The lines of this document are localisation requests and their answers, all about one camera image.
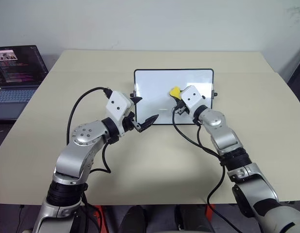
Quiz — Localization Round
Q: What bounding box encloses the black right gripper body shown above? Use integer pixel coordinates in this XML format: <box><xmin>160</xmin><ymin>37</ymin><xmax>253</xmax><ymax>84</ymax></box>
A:
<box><xmin>175</xmin><ymin>101</ymin><xmax>191</xmax><ymax>117</ymax></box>

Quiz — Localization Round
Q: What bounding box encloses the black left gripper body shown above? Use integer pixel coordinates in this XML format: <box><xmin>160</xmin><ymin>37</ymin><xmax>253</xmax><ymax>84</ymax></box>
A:
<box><xmin>121</xmin><ymin>112</ymin><xmax>142</xmax><ymax>133</ymax></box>

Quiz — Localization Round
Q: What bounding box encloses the yellow whiteboard eraser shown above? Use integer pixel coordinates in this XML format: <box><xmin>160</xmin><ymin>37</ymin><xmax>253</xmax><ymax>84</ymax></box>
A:
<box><xmin>169</xmin><ymin>85</ymin><xmax>182</xmax><ymax>100</ymax></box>

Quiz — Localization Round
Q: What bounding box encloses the small black-framed whiteboard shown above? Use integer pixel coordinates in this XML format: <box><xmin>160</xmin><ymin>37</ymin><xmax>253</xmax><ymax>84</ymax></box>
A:
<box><xmin>130</xmin><ymin>68</ymin><xmax>218</xmax><ymax>126</ymax></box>

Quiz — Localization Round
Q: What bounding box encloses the dark rounded shape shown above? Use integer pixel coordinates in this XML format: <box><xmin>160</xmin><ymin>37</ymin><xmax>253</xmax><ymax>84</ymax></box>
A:
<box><xmin>119</xmin><ymin>205</ymin><xmax>150</xmax><ymax>233</ymax></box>

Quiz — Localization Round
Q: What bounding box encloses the dark open laptop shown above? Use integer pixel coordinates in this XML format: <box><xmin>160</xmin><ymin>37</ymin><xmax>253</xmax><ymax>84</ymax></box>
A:
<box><xmin>0</xmin><ymin>45</ymin><xmax>49</xmax><ymax>121</ymax></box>

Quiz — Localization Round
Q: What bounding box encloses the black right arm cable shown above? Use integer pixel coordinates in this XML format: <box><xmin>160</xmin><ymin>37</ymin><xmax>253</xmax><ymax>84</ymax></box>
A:
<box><xmin>172</xmin><ymin>106</ymin><xmax>240</xmax><ymax>233</ymax></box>

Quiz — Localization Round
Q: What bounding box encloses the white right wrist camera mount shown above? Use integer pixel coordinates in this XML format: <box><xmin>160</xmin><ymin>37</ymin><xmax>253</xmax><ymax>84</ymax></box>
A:
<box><xmin>180</xmin><ymin>85</ymin><xmax>207</xmax><ymax>115</ymax></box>

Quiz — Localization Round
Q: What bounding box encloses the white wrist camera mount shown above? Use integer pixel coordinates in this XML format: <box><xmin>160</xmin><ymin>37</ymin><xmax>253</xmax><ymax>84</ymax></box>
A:
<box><xmin>105</xmin><ymin>90</ymin><xmax>135</xmax><ymax>134</ymax></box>
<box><xmin>180</xmin><ymin>85</ymin><xmax>207</xmax><ymax>115</ymax></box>

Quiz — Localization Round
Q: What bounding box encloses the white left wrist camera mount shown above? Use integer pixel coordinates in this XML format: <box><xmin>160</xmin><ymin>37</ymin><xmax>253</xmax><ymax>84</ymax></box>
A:
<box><xmin>105</xmin><ymin>90</ymin><xmax>135</xmax><ymax>134</ymax></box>

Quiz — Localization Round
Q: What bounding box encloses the orange frame part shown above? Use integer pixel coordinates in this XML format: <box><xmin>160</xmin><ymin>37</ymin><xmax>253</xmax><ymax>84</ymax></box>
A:
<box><xmin>95</xmin><ymin>205</ymin><xmax>109</xmax><ymax>233</ymax></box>
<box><xmin>205</xmin><ymin>205</ymin><xmax>215</xmax><ymax>219</ymax></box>

